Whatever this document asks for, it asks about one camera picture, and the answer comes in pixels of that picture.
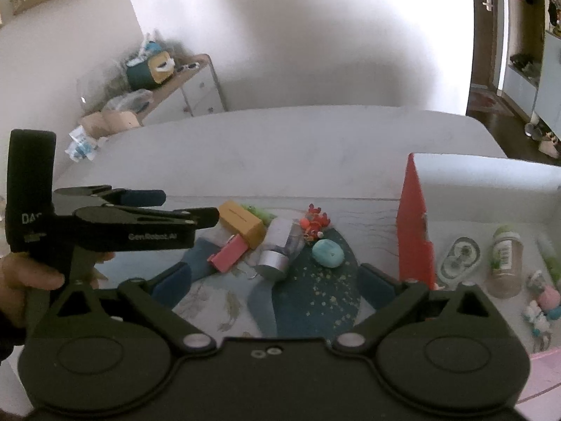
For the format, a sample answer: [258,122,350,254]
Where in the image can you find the yellow box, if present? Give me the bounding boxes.
[218,200,266,249]

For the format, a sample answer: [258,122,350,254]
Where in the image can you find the green toy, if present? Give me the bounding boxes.
[243,204,275,222]

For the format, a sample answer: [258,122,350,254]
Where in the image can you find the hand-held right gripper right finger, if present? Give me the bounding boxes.
[333,262,523,352]

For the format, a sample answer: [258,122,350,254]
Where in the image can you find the pink plush keychain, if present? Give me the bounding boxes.
[537,286,561,312]

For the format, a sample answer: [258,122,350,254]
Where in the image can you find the patterned doormat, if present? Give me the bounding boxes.
[467,92,499,113]

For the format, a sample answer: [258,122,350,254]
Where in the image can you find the white bottle silver cap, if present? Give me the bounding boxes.
[255,218,306,282]

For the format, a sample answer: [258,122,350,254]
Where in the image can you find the white blue plastic bag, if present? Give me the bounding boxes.
[66,125,108,161]

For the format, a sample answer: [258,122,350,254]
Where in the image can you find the white wooden sideboard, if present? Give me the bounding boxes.
[138,54,227,126]

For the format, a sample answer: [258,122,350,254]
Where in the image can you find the person's left hand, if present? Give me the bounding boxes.
[0,252,66,329]

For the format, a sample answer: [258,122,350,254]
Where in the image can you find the red fish keychain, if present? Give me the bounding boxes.
[302,204,331,242]

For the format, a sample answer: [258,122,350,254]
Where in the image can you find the red cardboard box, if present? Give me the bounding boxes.
[397,153,561,408]

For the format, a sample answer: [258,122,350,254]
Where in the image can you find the brown bottle green cap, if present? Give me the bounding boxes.
[484,225,525,299]

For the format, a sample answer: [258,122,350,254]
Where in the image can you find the green white tube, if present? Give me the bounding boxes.
[537,233,561,284]

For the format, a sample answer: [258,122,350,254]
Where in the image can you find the crumpled plastic bag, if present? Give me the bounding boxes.
[131,31,170,60]

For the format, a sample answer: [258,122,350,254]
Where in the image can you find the white correction tape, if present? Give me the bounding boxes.
[439,237,482,282]

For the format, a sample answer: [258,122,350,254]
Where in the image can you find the beige sandal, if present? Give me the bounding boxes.
[538,134,561,159]

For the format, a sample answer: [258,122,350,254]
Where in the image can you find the pink binder clip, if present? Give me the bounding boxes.
[207,234,249,273]

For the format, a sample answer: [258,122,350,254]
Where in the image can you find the row of shelf figurines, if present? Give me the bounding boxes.
[546,0,561,36]

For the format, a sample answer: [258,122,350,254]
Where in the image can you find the teal tissue box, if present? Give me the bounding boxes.
[126,41,174,90]

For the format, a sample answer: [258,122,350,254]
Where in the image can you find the clear plastic bag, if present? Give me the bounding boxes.
[103,89,154,113]

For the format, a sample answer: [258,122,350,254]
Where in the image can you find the white wall cabinet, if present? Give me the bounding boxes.
[500,0,561,142]

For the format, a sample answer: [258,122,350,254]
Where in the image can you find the brown door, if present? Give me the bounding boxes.
[467,0,509,98]

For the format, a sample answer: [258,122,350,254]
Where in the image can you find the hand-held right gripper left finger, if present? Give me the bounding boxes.
[37,261,217,352]

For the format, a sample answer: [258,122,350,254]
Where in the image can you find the dark shoes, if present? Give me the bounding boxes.
[509,53,542,80]

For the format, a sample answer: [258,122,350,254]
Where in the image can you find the dark blue speckled placemat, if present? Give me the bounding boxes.
[173,223,364,340]

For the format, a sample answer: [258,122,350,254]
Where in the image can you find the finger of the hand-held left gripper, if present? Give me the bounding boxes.
[74,205,220,231]
[53,185,168,208]

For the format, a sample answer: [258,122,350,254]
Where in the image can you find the teal round toy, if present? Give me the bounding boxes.
[311,239,345,268]

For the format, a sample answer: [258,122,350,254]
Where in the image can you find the astronaut keychain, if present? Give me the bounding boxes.
[521,300,554,354]

